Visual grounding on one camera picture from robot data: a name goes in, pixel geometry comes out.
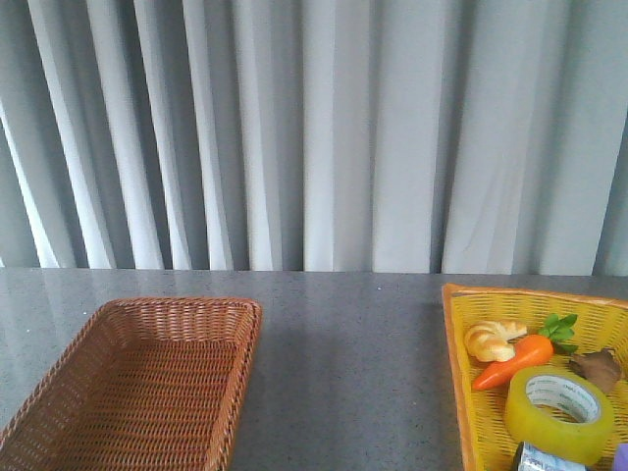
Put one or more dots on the grey pleated curtain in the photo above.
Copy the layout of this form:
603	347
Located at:
454	137

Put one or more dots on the toy bread croissant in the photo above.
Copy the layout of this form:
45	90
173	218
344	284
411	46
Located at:
489	341

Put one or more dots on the silver blue can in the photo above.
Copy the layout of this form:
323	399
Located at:
527	457

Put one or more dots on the purple object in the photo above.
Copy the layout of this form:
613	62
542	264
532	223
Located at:
620	458

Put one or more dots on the brown toy animal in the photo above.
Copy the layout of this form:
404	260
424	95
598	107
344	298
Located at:
601	368

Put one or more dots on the brown wicker basket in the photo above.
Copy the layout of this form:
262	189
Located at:
148	383

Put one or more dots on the orange toy carrot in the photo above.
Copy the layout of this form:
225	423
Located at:
531	350

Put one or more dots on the yellow tape roll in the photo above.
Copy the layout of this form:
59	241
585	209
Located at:
560	413

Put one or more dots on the yellow woven basket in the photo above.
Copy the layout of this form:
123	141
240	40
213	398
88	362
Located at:
601	322

